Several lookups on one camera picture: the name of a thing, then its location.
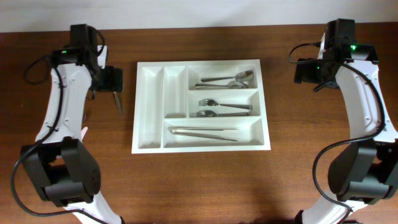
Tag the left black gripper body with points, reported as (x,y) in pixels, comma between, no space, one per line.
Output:
(110,85)

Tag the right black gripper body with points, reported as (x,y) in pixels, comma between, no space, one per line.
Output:
(303,72)

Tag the small dark steel teaspoon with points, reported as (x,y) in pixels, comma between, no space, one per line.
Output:
(118,103)

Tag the pale pink plastic knife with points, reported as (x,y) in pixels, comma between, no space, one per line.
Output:
(83,132)

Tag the large steel spoon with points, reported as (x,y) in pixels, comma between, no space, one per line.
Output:
(240,77)
(230,85)

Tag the steel fork with wide tines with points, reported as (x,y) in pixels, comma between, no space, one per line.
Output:
(211,102)

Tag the steel fork with curved handle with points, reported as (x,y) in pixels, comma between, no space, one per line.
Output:
(210,113)

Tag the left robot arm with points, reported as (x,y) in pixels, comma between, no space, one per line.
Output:
(60,168)

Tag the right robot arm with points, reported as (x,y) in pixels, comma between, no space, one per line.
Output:
(362,170)

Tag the white plastic cutlery tray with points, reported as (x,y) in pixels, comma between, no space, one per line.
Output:
(166,96)

